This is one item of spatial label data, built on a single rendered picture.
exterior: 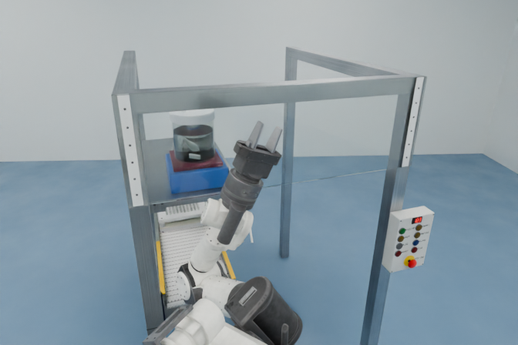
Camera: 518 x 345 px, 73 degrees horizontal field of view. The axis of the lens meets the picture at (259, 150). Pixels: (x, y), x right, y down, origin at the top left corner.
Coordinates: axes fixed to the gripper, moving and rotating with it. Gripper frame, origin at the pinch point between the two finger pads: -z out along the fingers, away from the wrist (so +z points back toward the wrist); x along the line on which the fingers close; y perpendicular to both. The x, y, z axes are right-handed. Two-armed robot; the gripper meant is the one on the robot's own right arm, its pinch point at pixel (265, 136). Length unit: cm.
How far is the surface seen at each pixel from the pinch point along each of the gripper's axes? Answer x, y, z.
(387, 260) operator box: -88, 5, 40
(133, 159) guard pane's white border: 17.8, 29.2, 25.1
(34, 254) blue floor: 14, 197, 202
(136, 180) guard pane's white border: 15.2, 28.3, 31.4
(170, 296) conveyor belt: -13, 31, 80
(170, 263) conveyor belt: -18, 49, 81
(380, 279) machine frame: -94, 6, 52
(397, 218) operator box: -80, 6, 20
